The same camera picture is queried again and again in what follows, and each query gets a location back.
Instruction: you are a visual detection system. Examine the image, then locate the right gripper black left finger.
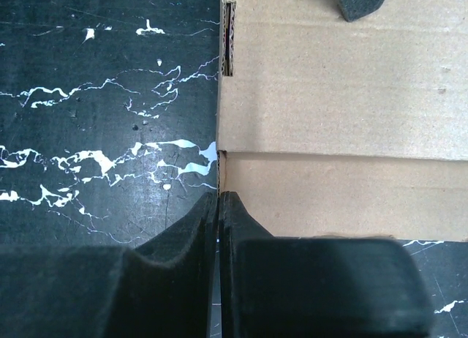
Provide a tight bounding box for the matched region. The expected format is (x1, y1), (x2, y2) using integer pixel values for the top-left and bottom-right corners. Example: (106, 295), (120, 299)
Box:
(1, 193), (216, 337)

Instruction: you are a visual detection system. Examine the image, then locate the cardboard box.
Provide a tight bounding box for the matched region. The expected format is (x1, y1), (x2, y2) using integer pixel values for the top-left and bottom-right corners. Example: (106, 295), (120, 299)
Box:
(216, 0), (467, 241)

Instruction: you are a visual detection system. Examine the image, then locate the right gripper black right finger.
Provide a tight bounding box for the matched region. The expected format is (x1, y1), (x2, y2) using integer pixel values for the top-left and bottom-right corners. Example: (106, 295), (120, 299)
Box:
(219, 192), (434, 337)

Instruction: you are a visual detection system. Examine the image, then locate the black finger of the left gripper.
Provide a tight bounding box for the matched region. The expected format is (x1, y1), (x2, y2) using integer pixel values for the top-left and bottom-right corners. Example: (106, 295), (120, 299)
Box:
(328, 0), (394, 23)

